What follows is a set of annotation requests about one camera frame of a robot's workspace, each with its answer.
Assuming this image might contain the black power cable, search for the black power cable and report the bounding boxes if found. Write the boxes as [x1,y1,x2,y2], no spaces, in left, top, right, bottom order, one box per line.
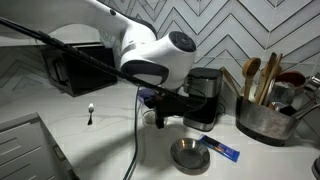
[121,85,141,180]

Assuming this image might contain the silver metal fork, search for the silver metal fork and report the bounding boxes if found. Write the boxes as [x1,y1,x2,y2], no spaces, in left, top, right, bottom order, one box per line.
[86,102,96,127]

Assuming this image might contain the glass coffee carafe black handle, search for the glass coffee carafe black handle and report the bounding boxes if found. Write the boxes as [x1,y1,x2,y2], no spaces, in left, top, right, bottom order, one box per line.
[141,105,168,128]

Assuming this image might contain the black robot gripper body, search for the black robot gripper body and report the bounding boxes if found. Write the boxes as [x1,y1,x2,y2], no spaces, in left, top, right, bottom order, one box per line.
[150,90,202,118]

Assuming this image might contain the steel utensil holder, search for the steel utensil holder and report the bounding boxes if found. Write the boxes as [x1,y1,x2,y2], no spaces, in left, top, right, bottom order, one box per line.
[235,95,302,148]

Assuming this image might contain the black steel coffee machine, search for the black steel coffee machine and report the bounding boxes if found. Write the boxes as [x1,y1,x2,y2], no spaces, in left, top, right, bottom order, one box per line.
[181,67,224,132]

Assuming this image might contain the black countertop appliance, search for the black countertop appliance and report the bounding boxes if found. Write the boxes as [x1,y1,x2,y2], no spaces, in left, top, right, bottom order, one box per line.
[39,41,118,98]

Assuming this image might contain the red brown ladle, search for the red brown ladle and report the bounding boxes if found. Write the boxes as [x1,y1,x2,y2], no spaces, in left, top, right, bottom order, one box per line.
[275,70,307,92]

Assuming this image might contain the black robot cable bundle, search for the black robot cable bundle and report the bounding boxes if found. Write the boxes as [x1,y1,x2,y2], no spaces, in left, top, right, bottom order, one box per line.
[0,16,208,105]

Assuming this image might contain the wooden spoon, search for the wooden spoon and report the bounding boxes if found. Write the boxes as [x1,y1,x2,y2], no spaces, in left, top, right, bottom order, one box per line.
[241,56,262,102]

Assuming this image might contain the blue snack wrapper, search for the blue snack wrapper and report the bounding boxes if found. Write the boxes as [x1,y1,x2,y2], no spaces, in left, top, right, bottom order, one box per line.
[198,134,241,162]

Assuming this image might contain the small steel bowl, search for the small steel bowl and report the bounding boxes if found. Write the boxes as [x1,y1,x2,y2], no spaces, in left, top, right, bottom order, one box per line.
[169,137,212,176]

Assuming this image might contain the metal kitchen utensils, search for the metal kitchen utensils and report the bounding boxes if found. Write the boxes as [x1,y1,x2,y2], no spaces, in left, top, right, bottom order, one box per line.
[267,75,320,120]

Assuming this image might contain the wooden spatula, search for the wooden spatula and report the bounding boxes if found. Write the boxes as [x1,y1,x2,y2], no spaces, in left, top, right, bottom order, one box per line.
[254,52,284,106]

